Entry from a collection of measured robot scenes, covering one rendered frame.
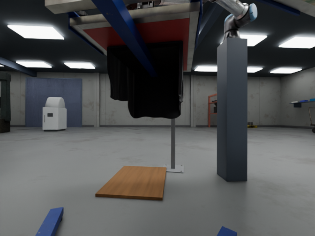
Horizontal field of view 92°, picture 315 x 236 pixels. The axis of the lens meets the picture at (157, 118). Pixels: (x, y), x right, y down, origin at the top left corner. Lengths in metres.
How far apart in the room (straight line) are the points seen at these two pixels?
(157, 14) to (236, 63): 0.92
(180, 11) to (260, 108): 11.09
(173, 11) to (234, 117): 0.97
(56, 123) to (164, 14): 6.64
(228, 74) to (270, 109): 10.68
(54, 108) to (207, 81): 8.15
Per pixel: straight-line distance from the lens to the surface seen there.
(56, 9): 0.91
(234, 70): 1.47
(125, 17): 0.65
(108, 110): 9.46
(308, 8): 0.93
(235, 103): 1.42
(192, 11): 0.75
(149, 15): 0.77
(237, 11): 1.54
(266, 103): 11.90
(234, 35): 1.60
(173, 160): 1.62
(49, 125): 7.22
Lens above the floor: 0.52
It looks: level
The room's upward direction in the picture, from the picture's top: straight up
